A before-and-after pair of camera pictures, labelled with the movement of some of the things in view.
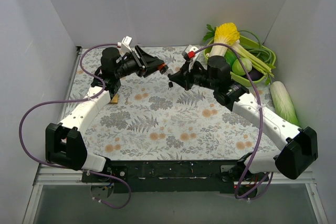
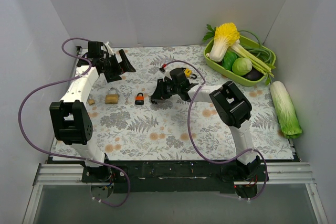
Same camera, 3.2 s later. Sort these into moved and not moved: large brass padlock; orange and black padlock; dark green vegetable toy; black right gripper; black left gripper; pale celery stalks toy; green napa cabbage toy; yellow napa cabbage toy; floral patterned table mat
Moved: orange and black padlock; black right gripper; black left gripper
Not moved: pale celery stalks toy; yellow napa cabbage toy; dark green vegetable toy; floral patterned table mat; large brass padlock; green napa cabbage toy
